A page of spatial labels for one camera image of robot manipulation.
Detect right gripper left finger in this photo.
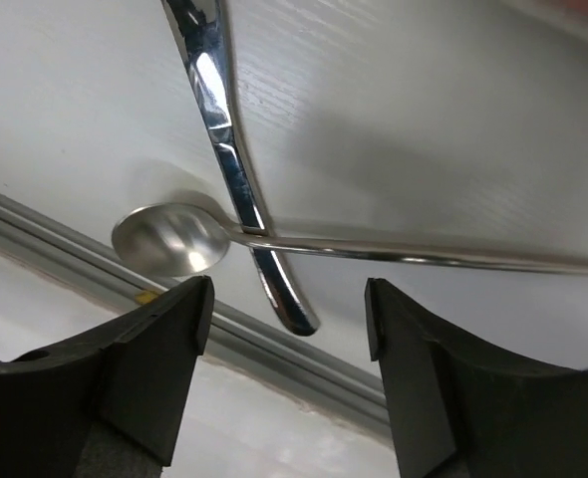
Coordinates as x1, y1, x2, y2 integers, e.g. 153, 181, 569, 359
0, 276, 214, 477

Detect front aluminium rail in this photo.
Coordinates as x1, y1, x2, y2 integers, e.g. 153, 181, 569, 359
0, 193, 391, 441

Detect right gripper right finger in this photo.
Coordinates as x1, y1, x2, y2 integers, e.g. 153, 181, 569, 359
365, 279, 588, 477

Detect silver spoon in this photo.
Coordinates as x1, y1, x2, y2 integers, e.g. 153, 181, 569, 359
111, 203, 588, 277

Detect silver table knife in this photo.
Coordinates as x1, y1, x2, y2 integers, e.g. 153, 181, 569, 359
162, 1, 320, 337

